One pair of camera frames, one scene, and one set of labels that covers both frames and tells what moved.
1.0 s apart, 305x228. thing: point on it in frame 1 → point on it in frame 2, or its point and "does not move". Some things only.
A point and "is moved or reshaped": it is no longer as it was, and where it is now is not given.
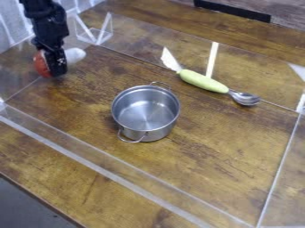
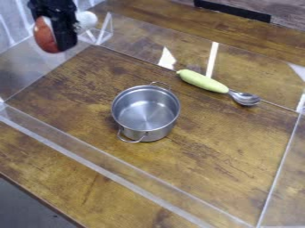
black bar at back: [235, 12] does not move
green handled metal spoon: [215, 85] does not move
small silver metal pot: [146, 110] does not move
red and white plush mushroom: [74, 54] is moved or reshaped
